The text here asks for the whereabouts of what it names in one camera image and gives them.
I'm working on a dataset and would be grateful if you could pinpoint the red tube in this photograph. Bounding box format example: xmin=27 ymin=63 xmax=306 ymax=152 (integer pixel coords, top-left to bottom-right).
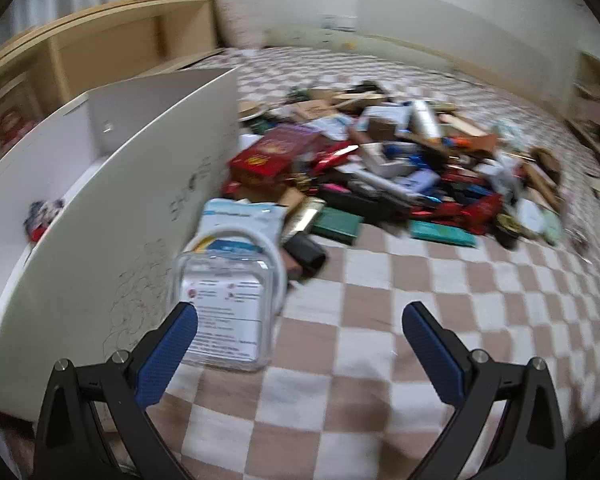
xmin=314 ymin=142 xmax=361 ymax=173

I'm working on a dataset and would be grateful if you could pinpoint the gold tube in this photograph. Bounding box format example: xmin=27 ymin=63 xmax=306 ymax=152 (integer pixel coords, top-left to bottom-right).
xmin=282 ymin=197 xmax=327 ymax=243

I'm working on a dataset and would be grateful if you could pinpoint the white blue medicine packet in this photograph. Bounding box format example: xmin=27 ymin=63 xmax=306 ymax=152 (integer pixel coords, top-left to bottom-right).
xmin=200 ymin=199 xmax=287 ymax=256

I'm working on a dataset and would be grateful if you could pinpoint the wooden bed frame shelf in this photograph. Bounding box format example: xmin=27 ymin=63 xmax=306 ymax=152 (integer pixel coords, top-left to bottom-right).
xmin=0 ymin=0 xmax=217 ymax=171

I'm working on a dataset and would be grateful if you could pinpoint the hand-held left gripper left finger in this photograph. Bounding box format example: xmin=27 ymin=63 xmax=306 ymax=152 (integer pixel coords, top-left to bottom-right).
xmin=34 ymin=301 xmax=199 ymax=480

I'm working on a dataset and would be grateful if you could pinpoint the round wooden mirror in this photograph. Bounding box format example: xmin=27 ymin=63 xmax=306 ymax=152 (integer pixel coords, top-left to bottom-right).
xmin=530 ymin=147 xmax=565 ymax=188

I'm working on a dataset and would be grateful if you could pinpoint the clear plastic box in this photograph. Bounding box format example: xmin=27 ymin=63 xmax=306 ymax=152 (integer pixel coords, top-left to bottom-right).
xmin=171 ymin=250 xmax=277 ymax=373

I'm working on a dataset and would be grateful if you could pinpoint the silver cylinder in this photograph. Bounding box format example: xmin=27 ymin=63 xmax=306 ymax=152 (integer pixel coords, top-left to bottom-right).
xmin=412 ymin=100 xmax=442 ymax=141

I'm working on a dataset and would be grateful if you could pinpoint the small colourful packet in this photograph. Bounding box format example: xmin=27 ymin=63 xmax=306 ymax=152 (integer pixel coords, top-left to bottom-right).
xmin=27 ymin=200 xmax=66 ymax=241

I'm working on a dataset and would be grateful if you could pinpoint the white headboard panel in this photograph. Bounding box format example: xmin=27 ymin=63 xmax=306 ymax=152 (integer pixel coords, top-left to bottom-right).
xmin=357 ymin=0 xmax=581 ymax=106

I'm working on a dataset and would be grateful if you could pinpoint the red cardboard box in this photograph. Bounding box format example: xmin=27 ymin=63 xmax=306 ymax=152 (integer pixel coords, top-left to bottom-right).
xmin=228 ymin=126 xmax=327 ymax=188

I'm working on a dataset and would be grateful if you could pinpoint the black pouch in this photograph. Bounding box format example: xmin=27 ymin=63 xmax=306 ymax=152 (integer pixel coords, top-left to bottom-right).
xmin=282 ymin=235 xmax=327 ymax=282

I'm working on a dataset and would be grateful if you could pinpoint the dark green box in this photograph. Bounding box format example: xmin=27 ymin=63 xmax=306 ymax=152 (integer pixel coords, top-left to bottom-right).
xmin=312 ymin=206 xmax=365 ymax=246

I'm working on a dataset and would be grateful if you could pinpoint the white plastic ring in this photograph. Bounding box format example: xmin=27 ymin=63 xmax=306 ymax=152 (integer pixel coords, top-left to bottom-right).
xmin=187 ymin=227 xmax=287 ymax=317

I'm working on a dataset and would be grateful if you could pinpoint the white rectangular box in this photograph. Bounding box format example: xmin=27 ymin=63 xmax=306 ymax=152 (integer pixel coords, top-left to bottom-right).
xmin=362 ymin=142 xmax=421 ymax=177

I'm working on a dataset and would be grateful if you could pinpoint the purple lighter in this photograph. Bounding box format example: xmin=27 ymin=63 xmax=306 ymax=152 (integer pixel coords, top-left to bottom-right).
xmin=396 ymin=169 xmax=441 ymax=196

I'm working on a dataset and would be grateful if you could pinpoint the teal packet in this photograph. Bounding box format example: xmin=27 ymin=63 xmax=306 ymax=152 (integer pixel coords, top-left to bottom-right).
xmin=409 ymin=221 xmax=478 ymax=249

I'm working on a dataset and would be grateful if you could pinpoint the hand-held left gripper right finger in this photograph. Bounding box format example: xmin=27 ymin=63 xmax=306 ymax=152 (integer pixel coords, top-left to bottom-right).
xmin=403 ymin=301 xmax=566 ymax=480

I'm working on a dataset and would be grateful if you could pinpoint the fluffy white pillow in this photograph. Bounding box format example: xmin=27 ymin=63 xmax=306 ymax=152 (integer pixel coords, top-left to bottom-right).
xmin=215 ymin=0 xmax=267 ymax=49

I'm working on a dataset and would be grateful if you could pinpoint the long white lighter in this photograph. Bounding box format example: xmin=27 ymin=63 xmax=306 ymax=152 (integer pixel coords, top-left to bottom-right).
xmin=352 ymin=167 xmax=416 ymax=202

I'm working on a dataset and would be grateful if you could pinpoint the white cardboard box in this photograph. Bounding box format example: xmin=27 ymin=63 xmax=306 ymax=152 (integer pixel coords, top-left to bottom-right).
xmin=0 ymin=67 xmax=241 ymax=423

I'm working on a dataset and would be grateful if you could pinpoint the wooden brush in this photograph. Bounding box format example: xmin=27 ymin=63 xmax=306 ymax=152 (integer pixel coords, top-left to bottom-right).
xmin=238 ymin=101 xmax=272 ymax=121

